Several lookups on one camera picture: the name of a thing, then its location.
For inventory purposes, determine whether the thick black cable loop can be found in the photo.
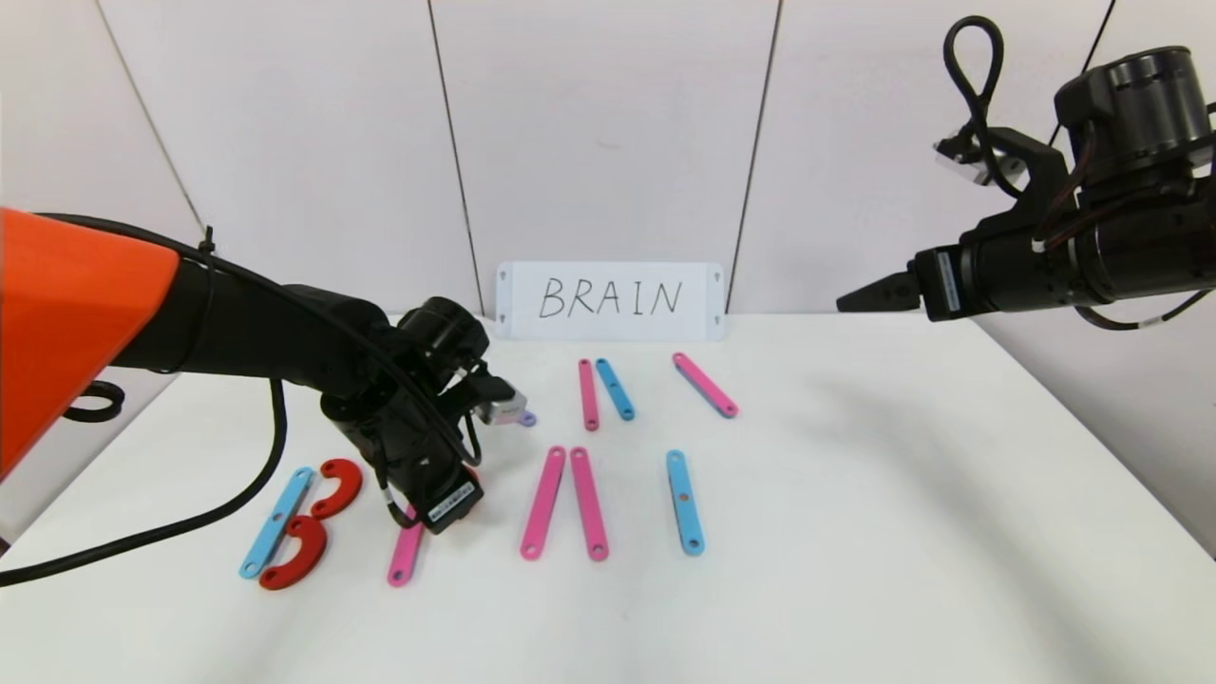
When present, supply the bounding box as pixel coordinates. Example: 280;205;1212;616
62;380;124;424

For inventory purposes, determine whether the pink bar on blue bar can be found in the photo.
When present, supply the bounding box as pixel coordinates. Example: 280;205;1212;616
672;352;739;419

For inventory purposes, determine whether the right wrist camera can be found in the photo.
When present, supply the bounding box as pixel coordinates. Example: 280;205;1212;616
936;133;1029;186

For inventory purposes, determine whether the long blue bar orange underside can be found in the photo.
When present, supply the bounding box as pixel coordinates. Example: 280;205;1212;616
666;449;706;557
237;465;314;580

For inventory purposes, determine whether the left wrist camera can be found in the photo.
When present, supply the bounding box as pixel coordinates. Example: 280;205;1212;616
473;375;528;427

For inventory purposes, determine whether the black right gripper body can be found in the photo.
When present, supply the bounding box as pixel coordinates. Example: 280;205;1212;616
914;229;1073;322

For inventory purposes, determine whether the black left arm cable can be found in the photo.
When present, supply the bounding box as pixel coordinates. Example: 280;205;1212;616
0;378;288;585

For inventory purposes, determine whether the black looped right arm cable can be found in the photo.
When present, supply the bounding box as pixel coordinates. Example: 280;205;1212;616
943;16;1032;200

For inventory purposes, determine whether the white sign reading BRAIN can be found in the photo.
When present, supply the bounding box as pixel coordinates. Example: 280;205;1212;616
496;261;726;341

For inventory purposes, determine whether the short blue bar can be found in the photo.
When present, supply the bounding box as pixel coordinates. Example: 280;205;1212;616
596;358;636;421

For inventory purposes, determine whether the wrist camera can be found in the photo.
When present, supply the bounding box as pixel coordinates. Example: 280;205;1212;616
473;375;528;427
936;133;1029;186

